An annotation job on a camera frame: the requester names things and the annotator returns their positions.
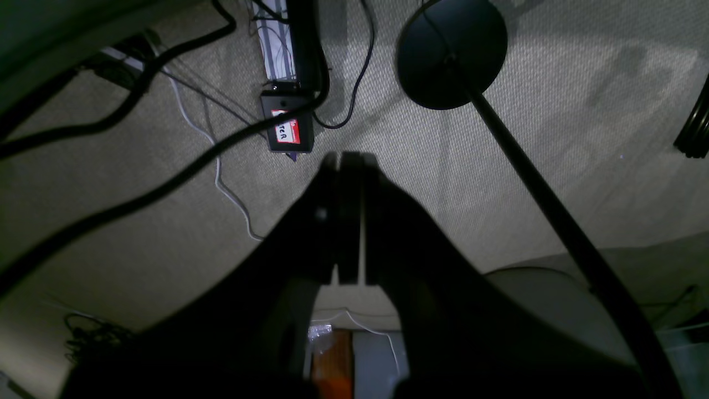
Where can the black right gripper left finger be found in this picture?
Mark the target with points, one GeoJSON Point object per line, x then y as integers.
{"type": "Point", "coordinates": [246, 336]}

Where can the black table leg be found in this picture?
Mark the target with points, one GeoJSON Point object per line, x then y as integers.
{"type": "Point", "coordinates": [304, 30]}

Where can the black round lamp base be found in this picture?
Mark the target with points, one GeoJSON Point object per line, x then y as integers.
{"type": "Point", "coordinates": [447, 46]}

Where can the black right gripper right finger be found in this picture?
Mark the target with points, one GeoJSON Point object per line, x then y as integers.
{"type": "Point", "coordinates": [464, 336]}

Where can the black box with red label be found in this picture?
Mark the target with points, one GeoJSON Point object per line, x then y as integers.
{"type": "Point", "coordinates": [295, 136]}

